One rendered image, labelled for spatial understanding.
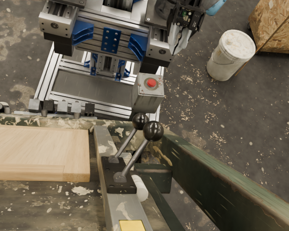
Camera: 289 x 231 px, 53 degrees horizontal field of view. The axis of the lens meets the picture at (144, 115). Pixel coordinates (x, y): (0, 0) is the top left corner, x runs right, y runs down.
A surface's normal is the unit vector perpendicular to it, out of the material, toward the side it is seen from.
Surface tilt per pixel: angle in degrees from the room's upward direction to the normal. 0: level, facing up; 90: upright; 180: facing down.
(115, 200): 57
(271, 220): 90
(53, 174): 33
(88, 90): 0
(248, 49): 0
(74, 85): 0
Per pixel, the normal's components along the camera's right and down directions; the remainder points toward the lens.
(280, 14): -0.97, -0.02
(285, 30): 0.08, 0.90
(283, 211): 0.10, -0.99
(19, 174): 0.20, 0.12
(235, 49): 0.22, -0.44
